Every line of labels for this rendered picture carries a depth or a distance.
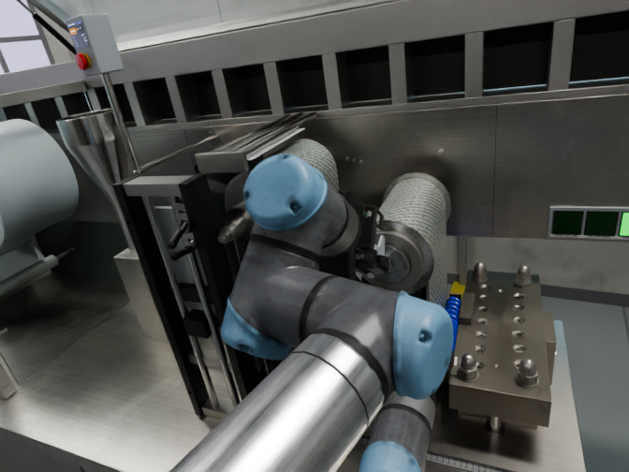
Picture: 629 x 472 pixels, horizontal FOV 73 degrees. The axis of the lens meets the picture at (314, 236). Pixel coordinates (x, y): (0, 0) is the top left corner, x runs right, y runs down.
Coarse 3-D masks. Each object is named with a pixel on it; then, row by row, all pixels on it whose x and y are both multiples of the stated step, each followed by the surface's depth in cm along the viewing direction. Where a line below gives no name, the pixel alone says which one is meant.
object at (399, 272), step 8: (392, 248) 69; (400, 248) 70; (392, 256) 70; (400, 256) 69; (408, 256) 70; (392, 264) 71; (400, 264) 70; (408, 264) 70; (392, 272) 72; (400, 272) 71; (408, 272) 70; (384, 280) 73; (392, 280) 72; (400, 280) 72
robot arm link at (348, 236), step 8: (344, 200) 48; (352, 208) 50; (352, 216) 49; (352, 224) 49; (344, 232) 48; (352, 232) 49; (344, 240) 49; (352, 240) 50; (328, 248) 48; (336, 248) 49; (344, 248) 50; (328, 256) 51
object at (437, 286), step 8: (440, 248) 85; (440, 256) 86; (440, 264) 86; (432, 272) 77; (440, 272) 87; (432, 280) 78; (440, 280) 87; (432, 288) 78; (440, 288) 88; (432, 296) 78; (440, 296) 88; (440, 304) 89
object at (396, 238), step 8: (376, 232) 71; (384, 232) 70; (392, 232) 70; (376, 240) 71; (392, 240) 70; (400, 240) 69; (408, 240) 69; (408, 248) 69; (416, 248) 69; (416, 256) 69; (416, 264) 70; (416, 272) 71; (368, 280) 75; (376, 280) 75; (408, 280) 72; (416, 280) 71; (392, 288) 74; (400, 288) 73
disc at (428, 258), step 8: (384, 224) 70; (392, 224) 70; (400, 224) 69; (400, 232) 70; (408, 232) 69; (416, 232) 69; (416, 240) 69; (424, 240) 69; (424, 248) 69; (424, 256) 70; (432, 256) 70; (424, 264) 71; (432, 264) 70; (424, 272) 71; (360, 280) 77; (424, 280) 72; (408, 288) 74; (416, 288) 73
